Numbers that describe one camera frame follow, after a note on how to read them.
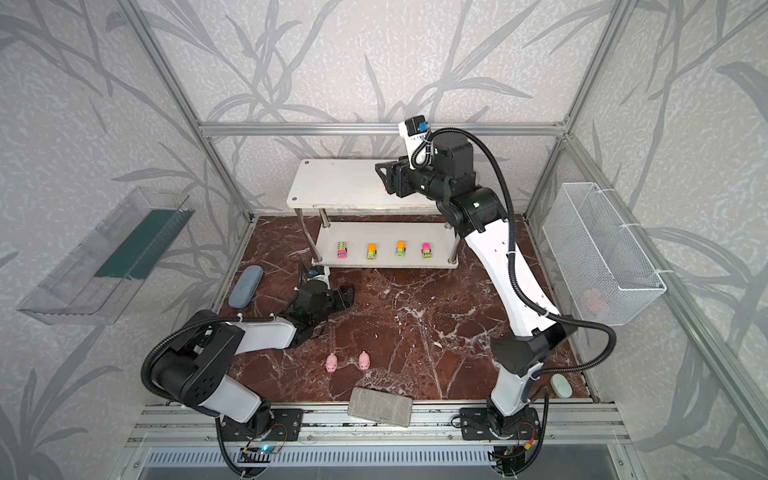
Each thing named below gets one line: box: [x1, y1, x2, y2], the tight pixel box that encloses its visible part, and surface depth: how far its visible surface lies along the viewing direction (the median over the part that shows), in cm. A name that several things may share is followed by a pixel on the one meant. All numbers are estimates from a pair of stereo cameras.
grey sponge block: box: [347, 387, 413, 428], surface depth 75 cm
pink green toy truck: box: [337, 241, 348, 260], surface depth 101 cm
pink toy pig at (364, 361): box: [358, 350, 370, 371], surface depth 84 cm
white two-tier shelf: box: [286, 159, 460, 269], surface depth 101 cm
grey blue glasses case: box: [228, 265, 264, 309], surface depth 98 cm
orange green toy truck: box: [367, 243, 377, 261], surface depth 101 cm
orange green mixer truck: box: [396, 240, 407, 258], surface depth 103 cm
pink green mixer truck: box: [421, 242, 432, 260], surface depth 101 cm
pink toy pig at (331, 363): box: [324, 352, 338, 373], surface depth 84 cm
